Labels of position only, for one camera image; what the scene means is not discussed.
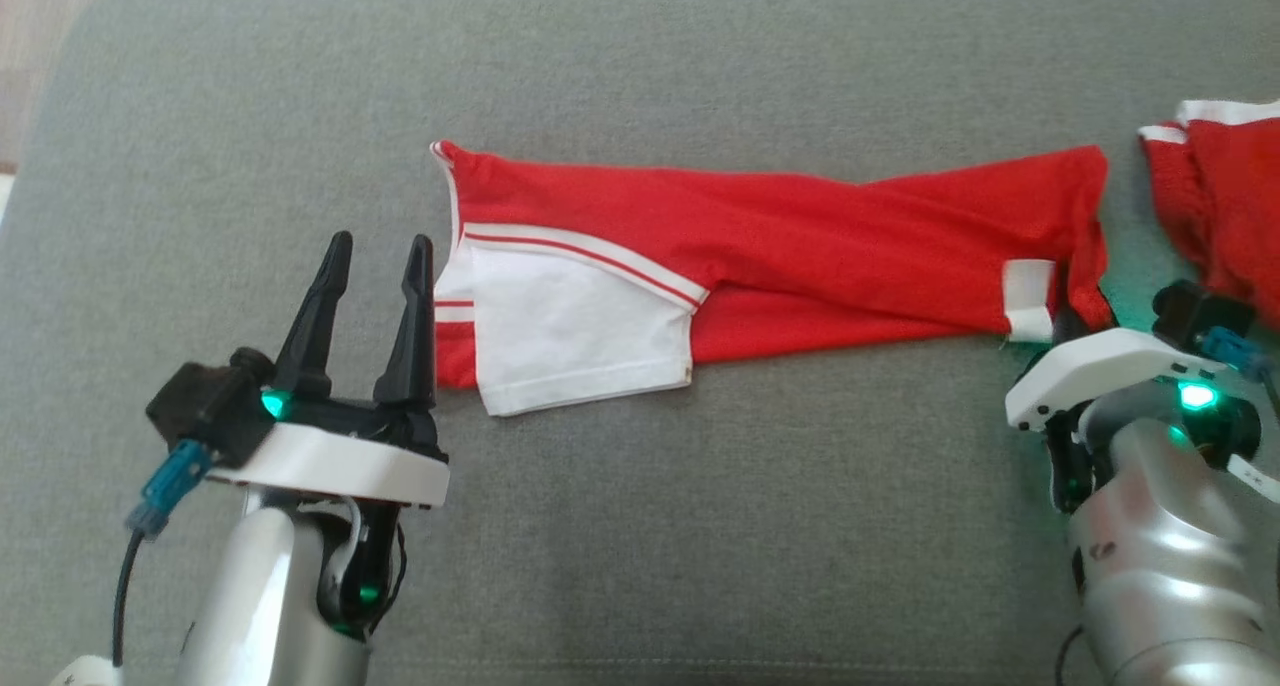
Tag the red shorts with white stripe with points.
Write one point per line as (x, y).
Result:
(1230, 206)

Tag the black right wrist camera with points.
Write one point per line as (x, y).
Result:
(1200, 316)

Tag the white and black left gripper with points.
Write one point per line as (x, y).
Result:
(340, 466)

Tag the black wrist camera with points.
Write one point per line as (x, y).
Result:
(205, 406)
(1200, 316)

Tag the red jersey with white sleeves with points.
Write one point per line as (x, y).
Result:
(800, 246)

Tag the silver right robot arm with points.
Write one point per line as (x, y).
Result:
(1170, 566)

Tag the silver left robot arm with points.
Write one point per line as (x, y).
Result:
(250, 606)

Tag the grey fabric sofa seat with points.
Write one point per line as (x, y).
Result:
(700, 526)

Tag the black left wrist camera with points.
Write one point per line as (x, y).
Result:
(205, 406)

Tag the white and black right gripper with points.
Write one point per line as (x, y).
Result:
(1100, 366)

